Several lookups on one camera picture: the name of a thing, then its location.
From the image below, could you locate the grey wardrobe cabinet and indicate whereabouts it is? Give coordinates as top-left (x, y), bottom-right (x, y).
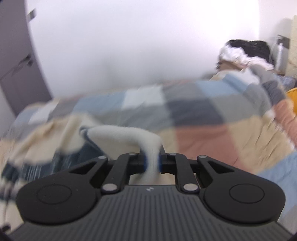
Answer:
top-left (1, 1), bottom-right (52, 115)

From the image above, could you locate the cream fuzzy striped sweater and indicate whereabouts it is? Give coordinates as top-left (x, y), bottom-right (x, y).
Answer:
top-left (0, 113), bottom-right (163, 209)

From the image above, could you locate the yellow pillow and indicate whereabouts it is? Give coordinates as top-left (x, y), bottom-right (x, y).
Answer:
top-left (286, 87), bottom-right (297, 105)

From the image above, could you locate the grey bedside device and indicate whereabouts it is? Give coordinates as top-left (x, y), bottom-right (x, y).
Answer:
top-left (269, 35), bottom-right (290, 75)

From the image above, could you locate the black and white clothes pile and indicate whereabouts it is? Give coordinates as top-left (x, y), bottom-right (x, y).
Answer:
top-left (219, 39), bottom-right (275, 70)

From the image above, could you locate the patchwork pastel quilt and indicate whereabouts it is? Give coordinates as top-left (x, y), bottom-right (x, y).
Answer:
top-left (1, 72), bottom-right (296, 230)

